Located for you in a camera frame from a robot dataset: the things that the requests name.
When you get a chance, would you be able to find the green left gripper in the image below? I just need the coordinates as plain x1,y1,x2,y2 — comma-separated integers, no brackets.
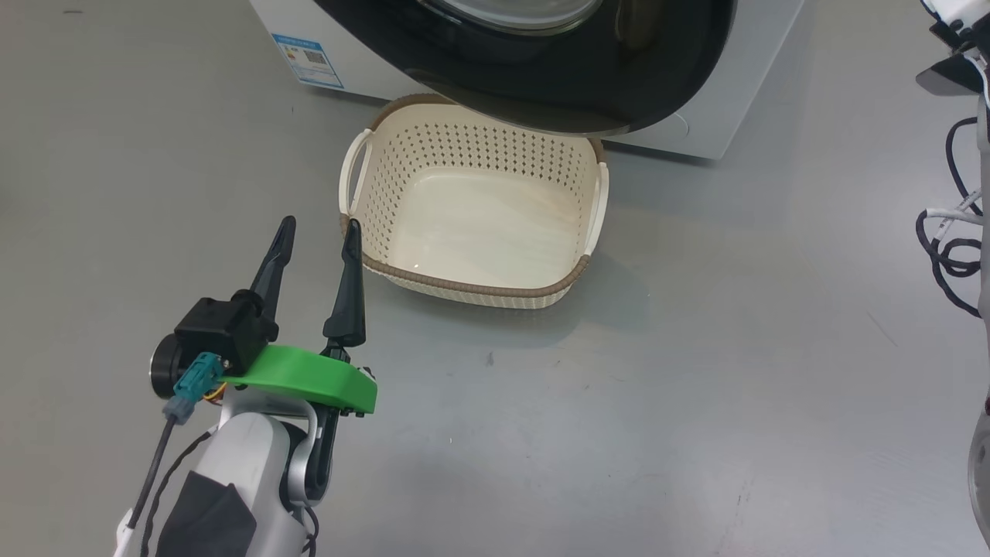
226,215,378,419

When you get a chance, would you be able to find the black glass washing machine door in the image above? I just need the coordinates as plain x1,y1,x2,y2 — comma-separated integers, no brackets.
313,0,739,138

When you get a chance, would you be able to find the cream perforated laundry basket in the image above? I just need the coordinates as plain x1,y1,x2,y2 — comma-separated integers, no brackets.
338,93,610,310

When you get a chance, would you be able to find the white washing machine body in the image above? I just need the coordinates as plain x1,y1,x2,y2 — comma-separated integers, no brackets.
247,0,805,161

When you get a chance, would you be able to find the blue energy label sticker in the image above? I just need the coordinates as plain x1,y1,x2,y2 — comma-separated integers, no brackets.
271,32,345,90

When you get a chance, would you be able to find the left camera cable teal plug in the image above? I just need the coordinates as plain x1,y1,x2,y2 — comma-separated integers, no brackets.
128,352,227,535

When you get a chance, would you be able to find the twisted black left arm cable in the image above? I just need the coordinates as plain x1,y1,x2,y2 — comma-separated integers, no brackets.
142,429,215,557

